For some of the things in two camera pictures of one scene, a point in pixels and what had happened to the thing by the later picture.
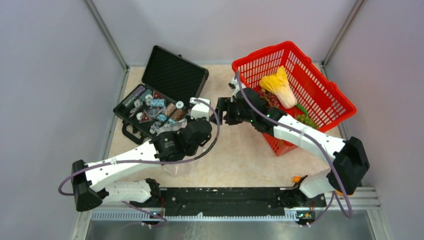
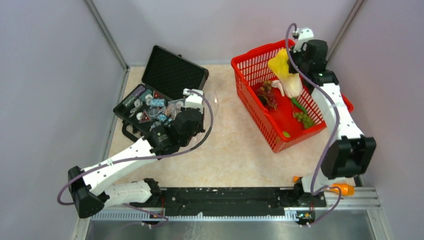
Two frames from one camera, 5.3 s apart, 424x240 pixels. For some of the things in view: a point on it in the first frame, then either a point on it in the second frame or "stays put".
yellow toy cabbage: x=278 y=84 -> x=291 y=82
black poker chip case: x=162 y=102 stays put
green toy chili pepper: x=299 y=106 stays put
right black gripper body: x=235 y=114 -> x=298 y=56
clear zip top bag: x=186 y=165 -> x=165 y=112
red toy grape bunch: x=271 y=99 stays put
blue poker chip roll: x=158 y=102 stays put
